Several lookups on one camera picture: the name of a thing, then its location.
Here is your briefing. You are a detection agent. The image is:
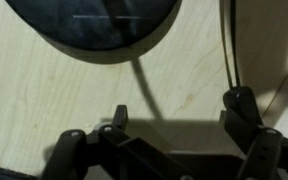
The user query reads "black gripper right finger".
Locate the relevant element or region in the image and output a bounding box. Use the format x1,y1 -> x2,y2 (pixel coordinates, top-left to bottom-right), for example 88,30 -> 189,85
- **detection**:
220,110 -> 288,180

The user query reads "black inline lamp switch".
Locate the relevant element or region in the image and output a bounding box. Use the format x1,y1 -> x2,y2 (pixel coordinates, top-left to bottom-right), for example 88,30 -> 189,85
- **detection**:
222,85 -> 261,118

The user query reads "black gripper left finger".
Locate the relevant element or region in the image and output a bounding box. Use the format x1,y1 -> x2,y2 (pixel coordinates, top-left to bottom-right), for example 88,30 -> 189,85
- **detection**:
42,104 -> 192,180

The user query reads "thin black lamp cable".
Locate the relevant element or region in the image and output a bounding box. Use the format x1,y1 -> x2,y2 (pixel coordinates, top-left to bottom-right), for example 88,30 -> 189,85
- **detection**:
218,0 -> 242,90

